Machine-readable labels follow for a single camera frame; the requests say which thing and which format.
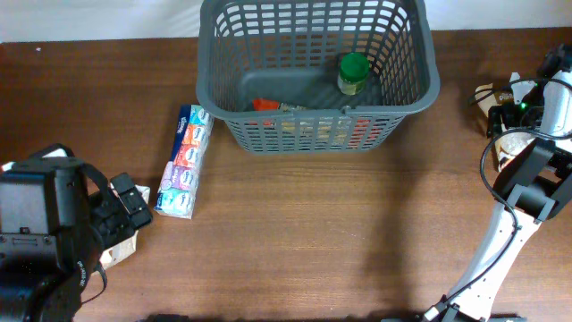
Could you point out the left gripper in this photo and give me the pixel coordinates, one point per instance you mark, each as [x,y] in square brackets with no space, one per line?
[109,204]

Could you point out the white brown panko bag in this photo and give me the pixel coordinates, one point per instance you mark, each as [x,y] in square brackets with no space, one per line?
[507,147]

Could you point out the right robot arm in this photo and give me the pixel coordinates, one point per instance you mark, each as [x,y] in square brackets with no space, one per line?
[532,189]

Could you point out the Kleenex tissue multipack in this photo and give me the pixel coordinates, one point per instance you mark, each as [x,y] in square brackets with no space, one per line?
[179,184]

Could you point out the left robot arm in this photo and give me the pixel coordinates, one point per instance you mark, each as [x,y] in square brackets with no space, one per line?
[58,216]

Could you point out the grey plastic shopping basket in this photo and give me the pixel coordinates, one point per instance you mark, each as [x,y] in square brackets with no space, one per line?
[269,70]

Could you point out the brown white snack bag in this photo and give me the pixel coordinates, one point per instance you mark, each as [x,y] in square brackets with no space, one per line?
[119,252]

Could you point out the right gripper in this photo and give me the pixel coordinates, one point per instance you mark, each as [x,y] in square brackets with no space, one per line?
[510,119]

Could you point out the green lidded glass jar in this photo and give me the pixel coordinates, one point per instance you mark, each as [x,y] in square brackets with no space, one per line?
[353,72]

